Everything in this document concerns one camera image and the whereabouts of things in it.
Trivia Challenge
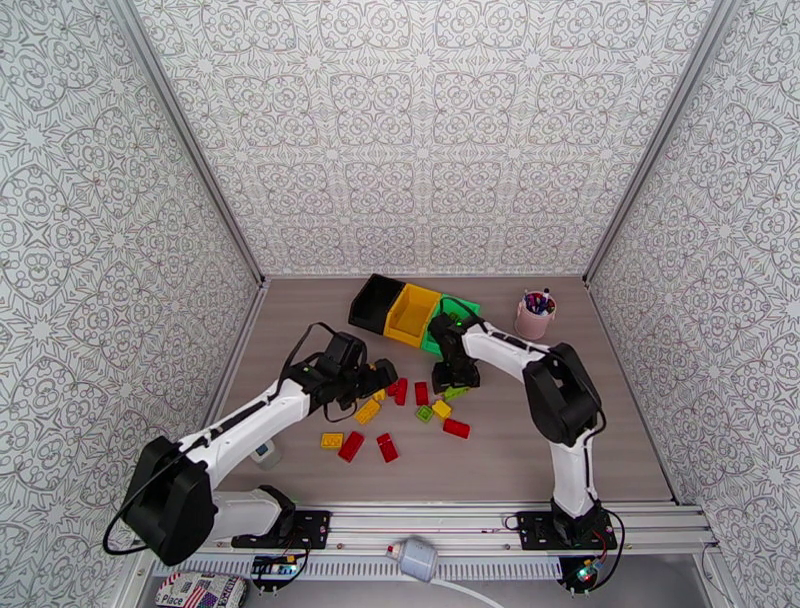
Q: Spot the green plastic bin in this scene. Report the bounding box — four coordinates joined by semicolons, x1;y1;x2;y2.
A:
419;292;483;356

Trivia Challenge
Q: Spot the yellow plastic bin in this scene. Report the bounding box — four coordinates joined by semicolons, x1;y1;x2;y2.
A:
383;282;443;348

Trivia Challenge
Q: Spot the black plastic bin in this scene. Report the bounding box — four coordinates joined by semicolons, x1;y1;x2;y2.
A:
347;272;406;333

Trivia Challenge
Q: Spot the pink pen cup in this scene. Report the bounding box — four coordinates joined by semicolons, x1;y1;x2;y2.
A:
514;290;558;342

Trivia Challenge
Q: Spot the small circuit board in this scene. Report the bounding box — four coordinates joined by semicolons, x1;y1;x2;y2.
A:
569;557;606;589
251;554;300;581

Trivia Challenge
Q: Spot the flag-print fabric pouch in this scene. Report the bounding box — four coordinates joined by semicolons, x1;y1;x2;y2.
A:
154;571;249;608

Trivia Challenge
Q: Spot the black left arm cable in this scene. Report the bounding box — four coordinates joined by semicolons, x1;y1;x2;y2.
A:
102;321;344;558

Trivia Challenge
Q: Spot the aluminium table edge rail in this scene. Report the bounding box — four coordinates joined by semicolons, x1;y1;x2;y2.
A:
584;279;683;505
202;279;270;434

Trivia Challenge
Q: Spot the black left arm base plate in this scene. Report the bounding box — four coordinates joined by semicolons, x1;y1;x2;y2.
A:
232;510;333;551

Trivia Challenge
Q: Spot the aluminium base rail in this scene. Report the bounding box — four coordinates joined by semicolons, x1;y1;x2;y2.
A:
199;502;718;559

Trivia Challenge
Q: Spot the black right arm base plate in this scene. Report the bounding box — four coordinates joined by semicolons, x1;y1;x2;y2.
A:
516;510;618;552

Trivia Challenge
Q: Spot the grey slotted cable duct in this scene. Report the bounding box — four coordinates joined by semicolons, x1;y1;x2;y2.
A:
152;557;564;580

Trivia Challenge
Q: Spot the white hose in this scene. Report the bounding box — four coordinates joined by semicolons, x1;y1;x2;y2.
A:
431;577;504;608

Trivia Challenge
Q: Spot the aluminium frame post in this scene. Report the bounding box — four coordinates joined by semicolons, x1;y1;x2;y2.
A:
106;0;268;289
582;0;751;286

